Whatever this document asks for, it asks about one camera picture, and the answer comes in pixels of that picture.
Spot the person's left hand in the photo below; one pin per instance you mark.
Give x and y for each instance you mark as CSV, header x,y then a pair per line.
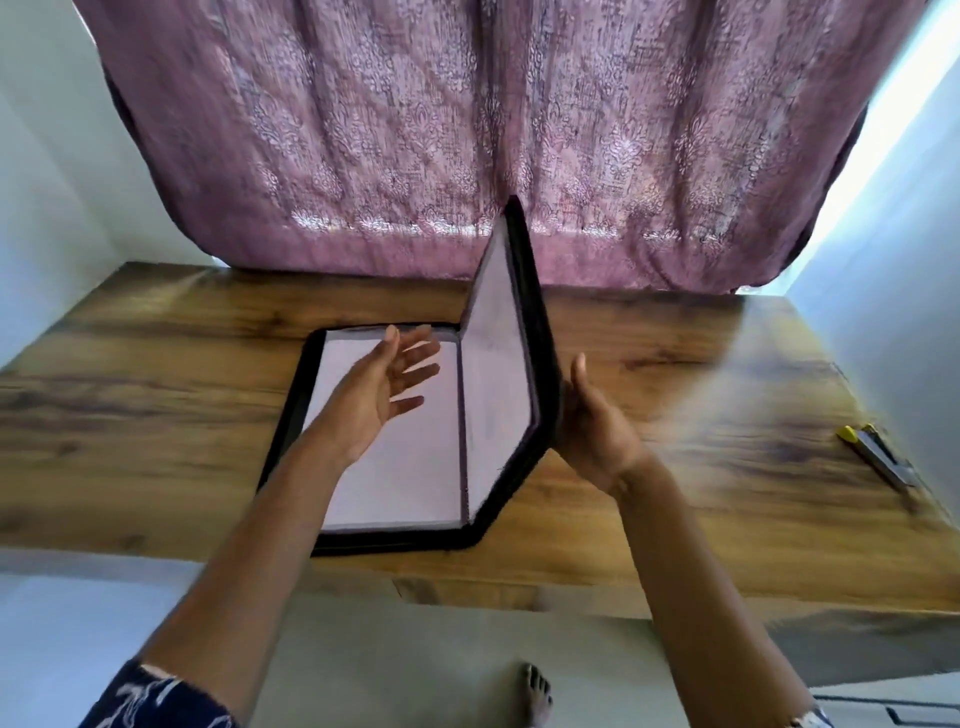
x,y
368,398

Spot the person's right hand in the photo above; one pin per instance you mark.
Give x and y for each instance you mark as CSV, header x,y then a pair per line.
x,y
597,435

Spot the black folder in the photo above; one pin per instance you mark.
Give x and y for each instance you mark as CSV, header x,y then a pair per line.
x,y
518,330

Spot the silver yellow black stapler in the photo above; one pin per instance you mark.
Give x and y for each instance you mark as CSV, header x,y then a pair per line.
x,y
878,455

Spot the person's right forearm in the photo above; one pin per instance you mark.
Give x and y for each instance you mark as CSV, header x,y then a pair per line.
x,y
713,608

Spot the person's left forearm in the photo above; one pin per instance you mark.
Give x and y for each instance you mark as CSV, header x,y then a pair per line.
x,y
248,578

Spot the person's bare foot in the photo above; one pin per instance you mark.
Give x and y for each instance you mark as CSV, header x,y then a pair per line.
x,y
536,693

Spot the pink patterned curtain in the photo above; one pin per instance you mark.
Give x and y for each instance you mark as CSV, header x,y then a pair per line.
x,y
495,135

